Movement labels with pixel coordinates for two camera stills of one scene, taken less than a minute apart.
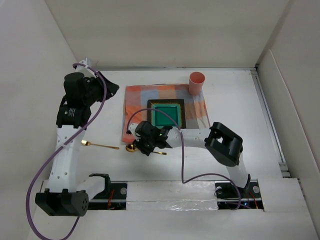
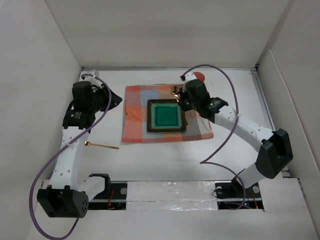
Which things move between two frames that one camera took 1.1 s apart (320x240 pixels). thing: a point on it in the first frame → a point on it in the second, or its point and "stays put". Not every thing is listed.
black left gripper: [111, 88] → [102, 91]
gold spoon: [131, 148] → [174, 91]
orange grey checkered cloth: [136, 99] stays put
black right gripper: [138, 143] → [181, 96]
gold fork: [85, 142] stays put
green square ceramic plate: [173, 108] stays put
